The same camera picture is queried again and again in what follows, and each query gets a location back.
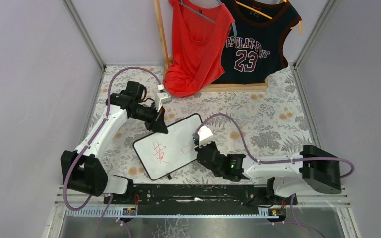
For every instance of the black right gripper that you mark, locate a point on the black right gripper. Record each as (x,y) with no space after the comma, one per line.
(205,153)

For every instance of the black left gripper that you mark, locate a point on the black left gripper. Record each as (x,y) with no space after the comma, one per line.
(154,119)

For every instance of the small black-framed whiteboard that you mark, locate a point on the small black-framed whiteboard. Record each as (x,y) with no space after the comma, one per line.
(161,154)

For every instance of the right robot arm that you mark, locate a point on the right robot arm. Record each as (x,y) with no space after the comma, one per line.
(311,169)

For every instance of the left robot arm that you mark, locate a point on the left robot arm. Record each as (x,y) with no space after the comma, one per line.
(82,168)

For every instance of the floral tablecloth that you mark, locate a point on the floral tablecloth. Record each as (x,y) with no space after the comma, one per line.
(273,123)

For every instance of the wooden clothes rack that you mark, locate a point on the wooden clothes rack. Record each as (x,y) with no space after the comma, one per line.
(210,75)

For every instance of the red tank top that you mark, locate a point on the red tank top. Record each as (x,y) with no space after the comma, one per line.
(197,49)

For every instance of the navy number 23 jersey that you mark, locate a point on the navy number 23 jersey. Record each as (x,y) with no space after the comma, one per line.
(257,50)

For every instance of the grey clothes hanger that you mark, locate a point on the grey clothes hanger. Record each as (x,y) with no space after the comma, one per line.
(200,13)

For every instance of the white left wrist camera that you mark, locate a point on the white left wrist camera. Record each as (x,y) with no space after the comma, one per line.
(161,97)

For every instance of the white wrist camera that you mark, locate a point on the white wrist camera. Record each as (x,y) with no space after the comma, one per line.
(161,97)
(203,137)

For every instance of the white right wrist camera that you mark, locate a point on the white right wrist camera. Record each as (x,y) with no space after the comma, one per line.
(203,137)

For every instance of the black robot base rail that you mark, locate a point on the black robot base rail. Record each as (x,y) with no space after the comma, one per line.
(178,197)

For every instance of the white slotted cable duct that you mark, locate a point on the white slotted cable duct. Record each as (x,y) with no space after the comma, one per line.
(198,212)

